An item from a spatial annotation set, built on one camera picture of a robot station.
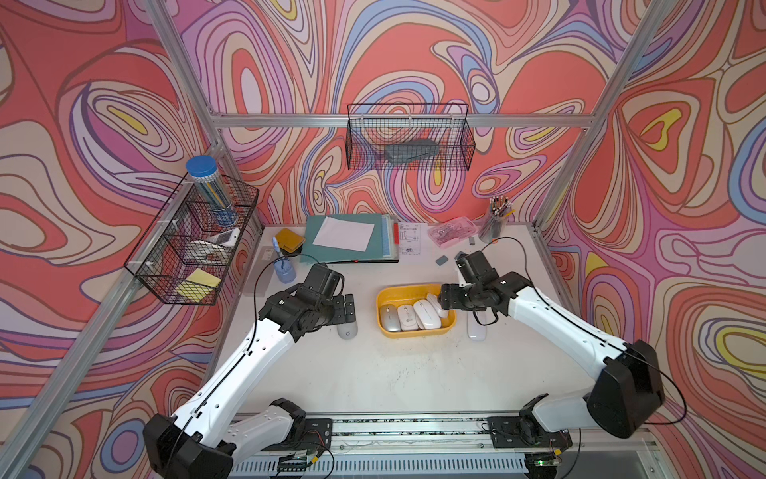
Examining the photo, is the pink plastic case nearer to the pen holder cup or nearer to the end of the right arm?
the pen holder cup

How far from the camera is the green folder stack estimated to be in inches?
43.3

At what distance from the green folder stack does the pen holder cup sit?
13.5 inches

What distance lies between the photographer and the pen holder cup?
1062 mm
